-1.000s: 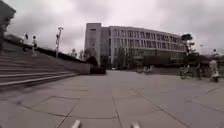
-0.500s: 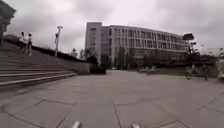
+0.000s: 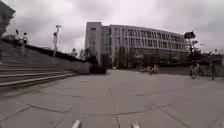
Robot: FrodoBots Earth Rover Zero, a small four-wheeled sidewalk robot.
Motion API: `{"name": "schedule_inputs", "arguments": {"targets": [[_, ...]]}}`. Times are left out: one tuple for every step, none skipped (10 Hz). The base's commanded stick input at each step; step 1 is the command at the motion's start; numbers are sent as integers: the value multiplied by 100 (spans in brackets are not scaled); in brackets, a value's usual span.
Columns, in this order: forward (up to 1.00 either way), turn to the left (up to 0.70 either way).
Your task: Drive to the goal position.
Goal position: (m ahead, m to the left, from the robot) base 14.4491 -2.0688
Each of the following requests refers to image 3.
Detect dark hedge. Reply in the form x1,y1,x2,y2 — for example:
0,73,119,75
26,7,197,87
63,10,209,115
88,65,108,75

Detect round dark bush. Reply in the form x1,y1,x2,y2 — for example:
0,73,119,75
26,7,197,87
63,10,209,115
85,55,100,67

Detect grey paved plaza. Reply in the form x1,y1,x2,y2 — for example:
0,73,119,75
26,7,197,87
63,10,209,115
0,68,224,128

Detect parked bicycles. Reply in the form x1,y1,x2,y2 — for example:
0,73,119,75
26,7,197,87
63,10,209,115
139,64,160,75

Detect row of trees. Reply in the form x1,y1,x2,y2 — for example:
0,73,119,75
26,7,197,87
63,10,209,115
113,45,189,69

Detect large grey building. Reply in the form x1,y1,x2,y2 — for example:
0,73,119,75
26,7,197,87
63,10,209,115
84,21,189,69

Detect lamp pole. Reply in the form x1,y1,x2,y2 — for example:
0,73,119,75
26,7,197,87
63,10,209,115
52,24,63,58

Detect grass bank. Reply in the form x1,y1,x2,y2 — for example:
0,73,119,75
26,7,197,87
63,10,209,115
156,64,224,78

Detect robot's own part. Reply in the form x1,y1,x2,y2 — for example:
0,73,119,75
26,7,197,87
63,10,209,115
131,122,141,128
71,119,82,128

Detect tall flat-crowned tree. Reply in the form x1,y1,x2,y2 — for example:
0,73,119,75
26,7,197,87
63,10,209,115
183,30,200,57

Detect grey stone steps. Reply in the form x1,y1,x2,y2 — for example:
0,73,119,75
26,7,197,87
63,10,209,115
0,48,78,92

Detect trees behind wall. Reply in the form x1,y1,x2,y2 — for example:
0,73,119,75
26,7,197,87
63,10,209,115
69,47,88,61

